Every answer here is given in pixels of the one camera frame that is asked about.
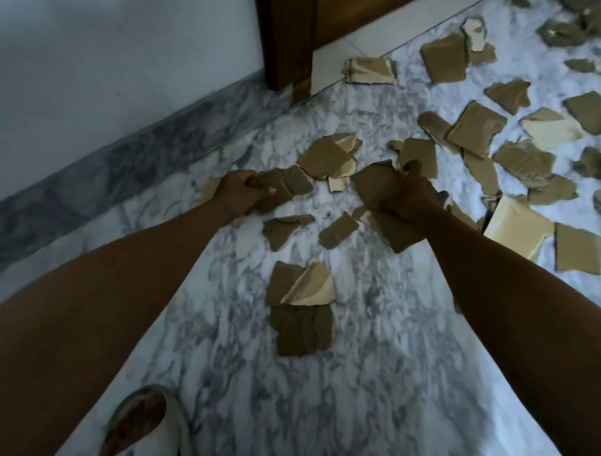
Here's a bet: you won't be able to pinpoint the person's right hand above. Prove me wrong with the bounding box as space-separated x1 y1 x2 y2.
377 159 450 225

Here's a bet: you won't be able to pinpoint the brown paper pieces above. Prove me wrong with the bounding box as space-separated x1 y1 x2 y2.
199 0 601 358

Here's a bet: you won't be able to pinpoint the torn brown paper handful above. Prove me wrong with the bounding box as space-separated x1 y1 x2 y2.
349 159 429 254
246 164 314 215

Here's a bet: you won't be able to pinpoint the person's right forearm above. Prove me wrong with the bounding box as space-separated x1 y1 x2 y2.
422 206 601 456

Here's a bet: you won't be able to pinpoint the person's left hand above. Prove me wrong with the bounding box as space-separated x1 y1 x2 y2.
212 170 278 220

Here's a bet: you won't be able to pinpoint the person's left forearm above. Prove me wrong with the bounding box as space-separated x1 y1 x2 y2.
0 202 235 456

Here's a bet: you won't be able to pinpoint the person's left white sandal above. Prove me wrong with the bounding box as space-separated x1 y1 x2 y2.
98 385 194 456

